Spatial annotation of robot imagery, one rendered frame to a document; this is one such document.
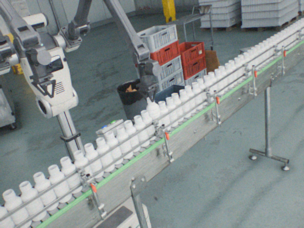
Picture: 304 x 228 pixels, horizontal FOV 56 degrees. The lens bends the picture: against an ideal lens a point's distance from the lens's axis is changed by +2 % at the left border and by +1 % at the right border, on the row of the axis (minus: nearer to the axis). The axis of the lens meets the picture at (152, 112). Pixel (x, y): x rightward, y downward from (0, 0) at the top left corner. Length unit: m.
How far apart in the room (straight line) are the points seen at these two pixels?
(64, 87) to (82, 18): 0.43
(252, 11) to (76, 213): 7.32
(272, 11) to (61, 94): 6.66
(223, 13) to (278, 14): 1.55
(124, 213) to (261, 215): 1.04
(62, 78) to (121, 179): 0.74
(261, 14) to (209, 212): 6.24
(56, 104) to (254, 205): 1.70
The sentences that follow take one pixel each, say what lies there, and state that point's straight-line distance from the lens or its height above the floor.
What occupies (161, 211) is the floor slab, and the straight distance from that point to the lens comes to 2.55.
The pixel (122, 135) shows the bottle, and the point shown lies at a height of 1.13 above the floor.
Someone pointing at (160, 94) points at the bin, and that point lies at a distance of 2.27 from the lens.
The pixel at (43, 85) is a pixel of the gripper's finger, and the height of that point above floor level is 1.46.
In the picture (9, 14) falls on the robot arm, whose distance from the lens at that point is 1.30.
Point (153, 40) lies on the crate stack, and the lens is 3.82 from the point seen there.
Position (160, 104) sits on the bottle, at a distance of 1.51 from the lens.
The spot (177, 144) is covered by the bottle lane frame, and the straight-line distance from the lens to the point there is 1.62.
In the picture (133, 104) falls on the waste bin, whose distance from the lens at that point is 3.38.
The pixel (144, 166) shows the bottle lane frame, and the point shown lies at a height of 0.92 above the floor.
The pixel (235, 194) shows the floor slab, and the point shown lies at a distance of 2.61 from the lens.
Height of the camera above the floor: 1.77
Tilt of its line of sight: 25 degrees down
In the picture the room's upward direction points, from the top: 12 degrees counter-clockwise
